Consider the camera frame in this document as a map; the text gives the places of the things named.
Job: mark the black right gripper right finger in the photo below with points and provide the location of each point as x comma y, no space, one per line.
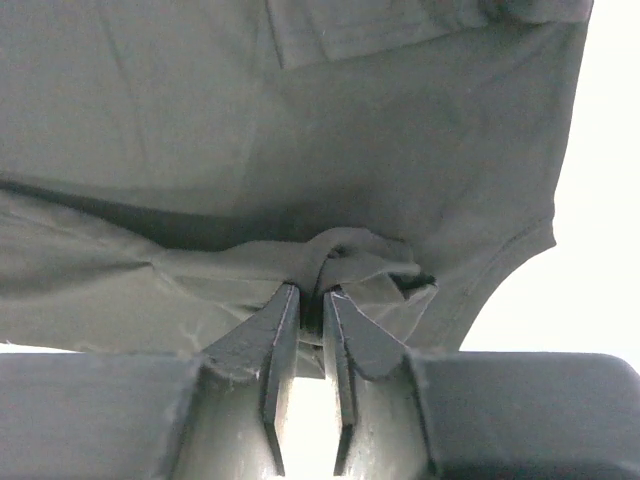
354,347

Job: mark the black t shirt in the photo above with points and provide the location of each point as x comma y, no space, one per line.
167,165

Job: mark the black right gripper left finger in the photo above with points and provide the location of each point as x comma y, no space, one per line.
247,380

